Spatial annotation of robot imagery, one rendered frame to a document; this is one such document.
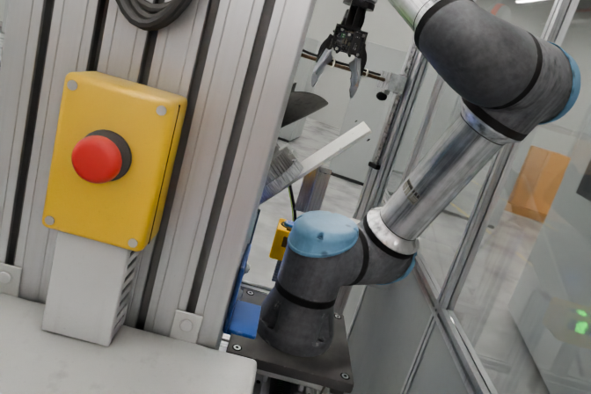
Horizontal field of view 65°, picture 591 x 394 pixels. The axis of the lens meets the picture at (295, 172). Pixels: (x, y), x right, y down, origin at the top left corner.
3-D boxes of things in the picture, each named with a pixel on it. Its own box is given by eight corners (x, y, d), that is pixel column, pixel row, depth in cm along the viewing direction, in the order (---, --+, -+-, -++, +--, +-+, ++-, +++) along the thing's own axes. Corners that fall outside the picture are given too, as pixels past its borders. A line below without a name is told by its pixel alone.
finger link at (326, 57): (302, 79, 104) (327, 46, 102) (302, 78, 110) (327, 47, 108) (312, 88, 104) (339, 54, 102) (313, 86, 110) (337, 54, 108)
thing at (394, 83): (392, 92, 199) (398, 73, 197) (404, 96, 193) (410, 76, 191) (375, 88, 193) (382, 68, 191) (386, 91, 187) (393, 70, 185)
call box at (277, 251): (321, 263, 140) (331, 231, 137) (322, 278, 130) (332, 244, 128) (270, 248, 140) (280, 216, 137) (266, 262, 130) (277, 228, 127)
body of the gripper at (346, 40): (327, 49, 101) (344, -7, 98) (326, 50, 109) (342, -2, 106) (361, 60, 101) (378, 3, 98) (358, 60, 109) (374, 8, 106)
